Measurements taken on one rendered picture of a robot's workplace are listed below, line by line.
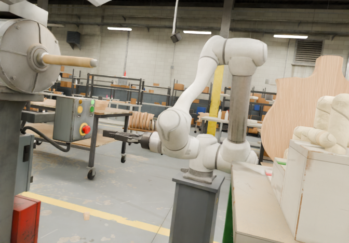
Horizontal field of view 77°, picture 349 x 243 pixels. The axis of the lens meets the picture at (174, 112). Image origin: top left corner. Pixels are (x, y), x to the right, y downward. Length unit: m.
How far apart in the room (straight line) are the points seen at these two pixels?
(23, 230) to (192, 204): 0.83
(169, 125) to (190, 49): 11.52
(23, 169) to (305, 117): 1.16
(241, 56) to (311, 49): 11.44
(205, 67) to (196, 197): 0.74
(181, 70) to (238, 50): 10.96
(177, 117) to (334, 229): 0.47
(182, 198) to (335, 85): 0.97
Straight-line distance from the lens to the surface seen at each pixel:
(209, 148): 1.33
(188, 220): 1.45
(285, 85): 0.83
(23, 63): 0.88
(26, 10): 0.98
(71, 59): 0.81
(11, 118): 1.08
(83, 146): 3.18
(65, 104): 1.08
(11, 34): 0.87
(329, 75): 0.87
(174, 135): 0.74
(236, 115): 1.21
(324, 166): 0.48
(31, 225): 1.30
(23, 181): 1.24
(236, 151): 1.27
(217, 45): 1.17
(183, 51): 12.25
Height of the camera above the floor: 1.16
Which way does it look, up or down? 3 degrees down
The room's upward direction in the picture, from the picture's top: 7 degrees clockwise
